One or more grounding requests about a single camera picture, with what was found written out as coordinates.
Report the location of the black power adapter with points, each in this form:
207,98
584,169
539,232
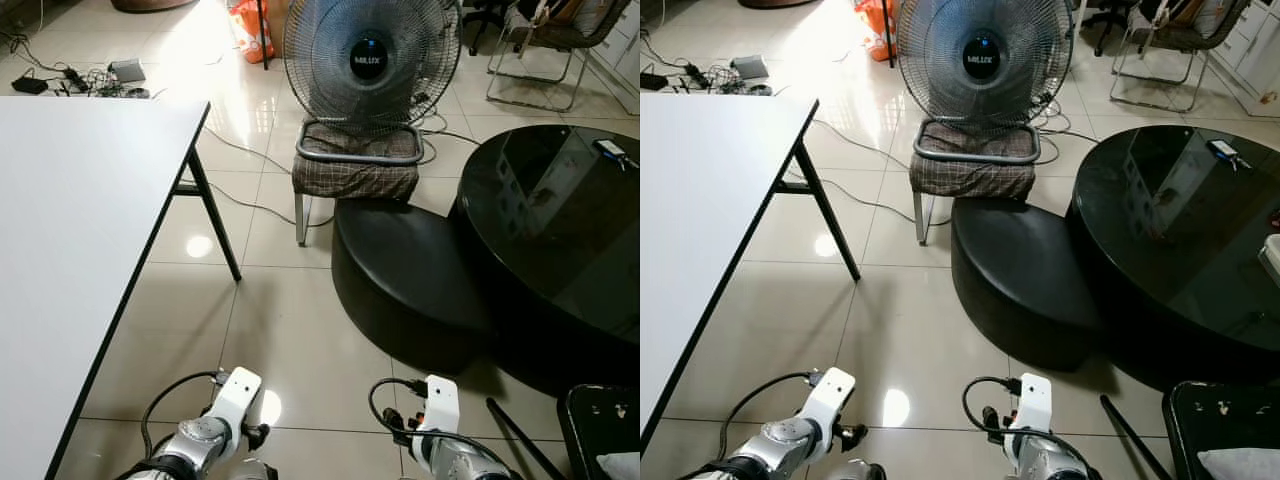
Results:
652,80
28,85

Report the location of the white cushion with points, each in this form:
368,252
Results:
1240,465
622,468

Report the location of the black round floor fan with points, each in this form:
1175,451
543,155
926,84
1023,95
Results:
370,60
982,58

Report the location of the black curved ottoman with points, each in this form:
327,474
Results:
1020,270
410,270

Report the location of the black round glass table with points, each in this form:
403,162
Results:
1180,260
560,260

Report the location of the plaid cushioned metal stool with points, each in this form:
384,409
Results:
972,177
355,178

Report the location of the metal frame folding chair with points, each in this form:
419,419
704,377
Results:
560,37
1185,38

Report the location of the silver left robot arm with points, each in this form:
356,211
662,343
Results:
190,442
780,445

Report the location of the grey robot left foot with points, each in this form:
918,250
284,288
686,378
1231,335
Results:
252,470
860,471

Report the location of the black slanted rod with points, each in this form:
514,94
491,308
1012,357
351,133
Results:
520,435
1132,432

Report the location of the dark phone with keys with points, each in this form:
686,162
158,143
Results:
608,150
1221,150

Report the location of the black power strip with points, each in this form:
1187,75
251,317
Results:
75,78
697,75

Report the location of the black metal table leg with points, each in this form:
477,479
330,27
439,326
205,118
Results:
215,215
832,210

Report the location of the white drawer cabinet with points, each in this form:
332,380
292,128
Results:
622,50
1252,50

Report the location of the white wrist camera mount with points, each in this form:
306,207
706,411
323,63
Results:
830,395
1033,400
237,395
438,400

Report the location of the white plastic container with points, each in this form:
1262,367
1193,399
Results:
1272,262

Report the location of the black office chair base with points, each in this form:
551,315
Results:
1105,15
488,12

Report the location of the brown round object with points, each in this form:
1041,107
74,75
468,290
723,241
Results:
778,3
150,4

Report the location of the black chair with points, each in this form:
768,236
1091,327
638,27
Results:
1215,415
590,420

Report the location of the thin black upright pole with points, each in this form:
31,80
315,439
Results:
263,35
889,35

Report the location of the orange plastic bag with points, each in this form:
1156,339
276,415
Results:
872,30
248,30

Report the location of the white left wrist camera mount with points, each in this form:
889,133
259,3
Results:
830,395
237,395

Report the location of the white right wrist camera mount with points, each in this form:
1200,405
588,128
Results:
438,400
1033,400

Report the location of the small grey box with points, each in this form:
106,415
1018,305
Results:
127,70
750,67

